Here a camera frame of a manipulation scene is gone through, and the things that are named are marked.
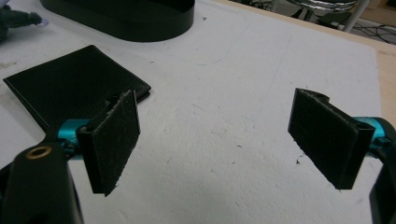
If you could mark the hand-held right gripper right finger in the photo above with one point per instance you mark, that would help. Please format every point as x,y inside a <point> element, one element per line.
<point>327,137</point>

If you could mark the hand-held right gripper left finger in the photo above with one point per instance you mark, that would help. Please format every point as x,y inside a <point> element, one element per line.
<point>113,143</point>

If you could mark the black leather wallet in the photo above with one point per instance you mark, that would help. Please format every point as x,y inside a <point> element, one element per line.
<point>67,84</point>

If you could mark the black oval tray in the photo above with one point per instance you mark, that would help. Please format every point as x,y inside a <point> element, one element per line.
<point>124,17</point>

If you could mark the white table mat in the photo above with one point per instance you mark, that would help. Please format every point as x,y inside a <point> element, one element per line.
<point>218,93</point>

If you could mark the white metal stand leg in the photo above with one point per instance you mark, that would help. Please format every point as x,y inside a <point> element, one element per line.
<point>355,15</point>

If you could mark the chrome chair base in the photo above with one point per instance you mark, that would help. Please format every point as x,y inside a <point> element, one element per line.
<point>320,5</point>

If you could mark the grey plush toy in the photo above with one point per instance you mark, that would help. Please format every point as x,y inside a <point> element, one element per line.
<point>15,20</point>

